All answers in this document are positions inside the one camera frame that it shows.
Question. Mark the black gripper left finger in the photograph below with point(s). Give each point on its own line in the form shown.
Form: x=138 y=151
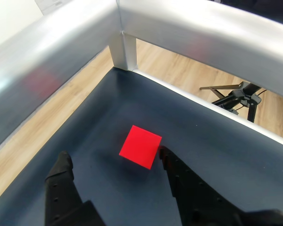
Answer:
x=59 y=188

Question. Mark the red cube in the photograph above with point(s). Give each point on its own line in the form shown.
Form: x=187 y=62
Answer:
x=140 y=147

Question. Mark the silver metal rail frame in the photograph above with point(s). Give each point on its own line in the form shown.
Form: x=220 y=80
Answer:
x=179 y=26

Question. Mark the dark blue-grey mat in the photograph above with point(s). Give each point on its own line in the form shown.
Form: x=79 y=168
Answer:
x=202 y=153

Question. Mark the black tripod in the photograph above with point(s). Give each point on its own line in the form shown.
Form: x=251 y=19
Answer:
x=240 y=95

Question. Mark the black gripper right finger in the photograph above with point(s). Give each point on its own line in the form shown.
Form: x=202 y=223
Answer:
x=193 y=202

